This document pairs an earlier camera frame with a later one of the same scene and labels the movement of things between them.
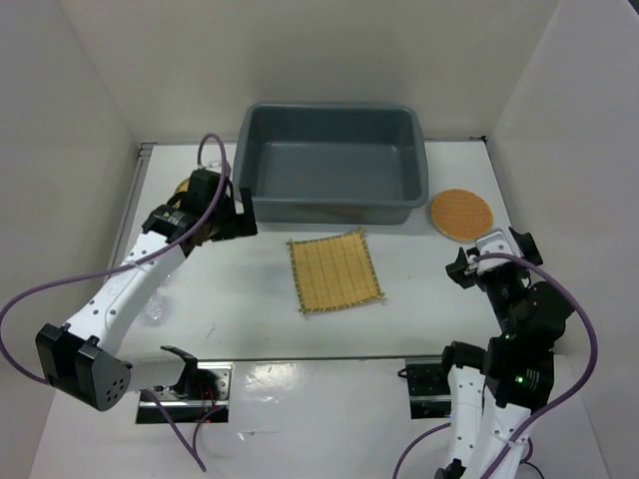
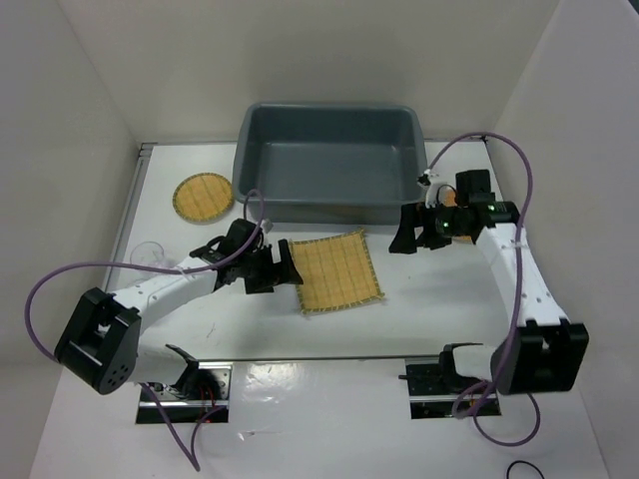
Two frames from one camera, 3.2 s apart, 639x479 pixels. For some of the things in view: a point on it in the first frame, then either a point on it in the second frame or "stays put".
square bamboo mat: (334, 270) stays put
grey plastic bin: (319, 164) stays put
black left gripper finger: (245, 225) to (290, 271)
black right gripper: (458, 267) to (403, 239)
